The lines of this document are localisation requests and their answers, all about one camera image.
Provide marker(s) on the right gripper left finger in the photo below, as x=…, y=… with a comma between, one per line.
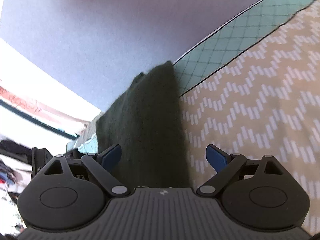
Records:
x=100, y=165

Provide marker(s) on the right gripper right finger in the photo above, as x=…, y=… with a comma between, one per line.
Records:
x=227, y=167

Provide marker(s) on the dark green knit sweater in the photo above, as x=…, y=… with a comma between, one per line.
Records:
x=146, y=122

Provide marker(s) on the pink curtain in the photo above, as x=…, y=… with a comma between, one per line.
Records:
x=37, y=109

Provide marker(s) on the beige zigzag bed sheet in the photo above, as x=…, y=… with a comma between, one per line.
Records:
x=265, y=101

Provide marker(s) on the teal quilted pillow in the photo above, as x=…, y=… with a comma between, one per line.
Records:
x=233, y=39

